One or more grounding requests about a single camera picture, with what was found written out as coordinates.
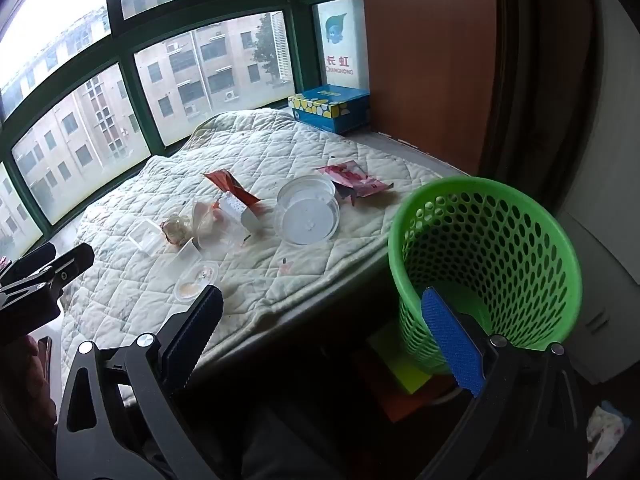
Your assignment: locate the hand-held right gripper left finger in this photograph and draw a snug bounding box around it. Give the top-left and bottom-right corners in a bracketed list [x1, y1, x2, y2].
[55, 284, 224, 480]

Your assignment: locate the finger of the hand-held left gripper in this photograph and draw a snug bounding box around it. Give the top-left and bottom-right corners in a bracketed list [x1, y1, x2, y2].
[0, 241, 96, 292]
[0, 280, 64, 335]

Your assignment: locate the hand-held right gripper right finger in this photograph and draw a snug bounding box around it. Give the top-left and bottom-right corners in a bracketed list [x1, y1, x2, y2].
[415, 287, 588, 480]

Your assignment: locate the green mesh waste basket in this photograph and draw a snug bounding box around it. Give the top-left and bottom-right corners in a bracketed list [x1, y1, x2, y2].
[387, 176, 583, 376]

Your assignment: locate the white foam block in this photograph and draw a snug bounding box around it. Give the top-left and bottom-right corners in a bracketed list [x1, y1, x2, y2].
[219, 191, 263, 233]

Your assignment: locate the clear round plastic container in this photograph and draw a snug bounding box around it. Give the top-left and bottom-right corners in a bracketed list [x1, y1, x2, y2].
[276, 175, 337, 211]

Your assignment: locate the person's left hand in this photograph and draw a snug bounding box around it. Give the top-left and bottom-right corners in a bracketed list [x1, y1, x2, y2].
[19, 334, 57, 428]

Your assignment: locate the small jar with orange lid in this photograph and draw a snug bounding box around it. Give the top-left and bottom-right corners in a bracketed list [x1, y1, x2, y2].
[174, 261, 221, 304]

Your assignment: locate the yellow paper sheet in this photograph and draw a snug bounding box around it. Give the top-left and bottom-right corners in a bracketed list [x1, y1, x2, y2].
[366, 324, 435, 395]

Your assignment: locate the orange folder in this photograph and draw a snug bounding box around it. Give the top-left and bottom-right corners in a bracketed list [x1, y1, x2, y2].
[355, 355, 463, 425]

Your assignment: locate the clear square plastic box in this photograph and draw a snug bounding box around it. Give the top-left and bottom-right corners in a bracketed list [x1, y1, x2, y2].
[127, 218, 164, 257]

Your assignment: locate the clear plastic cup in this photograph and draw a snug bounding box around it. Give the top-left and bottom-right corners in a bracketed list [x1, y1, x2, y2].
[192, 200, 236, 252]

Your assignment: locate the white quilted blanket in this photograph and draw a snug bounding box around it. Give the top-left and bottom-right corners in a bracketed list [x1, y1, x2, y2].
[60, 107, 468, 361]

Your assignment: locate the orange-red foil wrapper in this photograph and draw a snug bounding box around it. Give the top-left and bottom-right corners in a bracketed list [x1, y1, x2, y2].
[203, 169, 267, 207]

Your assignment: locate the beige apartment building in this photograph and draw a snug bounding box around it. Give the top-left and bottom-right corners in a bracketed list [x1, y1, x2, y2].
[0, 0, 281, 248]

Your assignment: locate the white round plastic lid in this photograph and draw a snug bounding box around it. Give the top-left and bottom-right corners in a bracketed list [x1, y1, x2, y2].
[274, 192, 342, 247]

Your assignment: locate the pink snack wrapper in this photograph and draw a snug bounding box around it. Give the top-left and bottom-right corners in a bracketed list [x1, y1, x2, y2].
[332, 172, 396, 207]

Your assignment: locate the patterned cloth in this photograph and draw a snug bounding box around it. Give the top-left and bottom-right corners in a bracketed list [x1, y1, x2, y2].
[586, 400, 635, 467]

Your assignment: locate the red and white wrapper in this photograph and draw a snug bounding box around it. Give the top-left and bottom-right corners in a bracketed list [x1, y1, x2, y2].
[317, 160, 373, 187]

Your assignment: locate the blue patterned tissue box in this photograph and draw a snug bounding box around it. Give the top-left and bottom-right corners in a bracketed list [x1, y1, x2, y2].
[287, 85, 372, 135]

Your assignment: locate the brown wooden cabinet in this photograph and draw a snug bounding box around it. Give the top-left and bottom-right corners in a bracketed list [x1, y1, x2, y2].
[360, 0, 506, 177]

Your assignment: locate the green tree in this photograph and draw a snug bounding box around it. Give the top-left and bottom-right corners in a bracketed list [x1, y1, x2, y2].
[251, 12, 281, 83]

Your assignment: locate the white louvred vent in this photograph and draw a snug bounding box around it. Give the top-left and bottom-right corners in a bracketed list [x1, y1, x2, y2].
[270, 10, 294, 82]

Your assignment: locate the white appliance with blue label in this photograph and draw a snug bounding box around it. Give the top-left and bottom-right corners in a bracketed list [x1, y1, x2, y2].
[312, 0, 369, 92]

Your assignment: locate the green window frame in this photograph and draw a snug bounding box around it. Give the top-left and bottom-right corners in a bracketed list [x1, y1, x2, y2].
[0, 0, 368, 248]

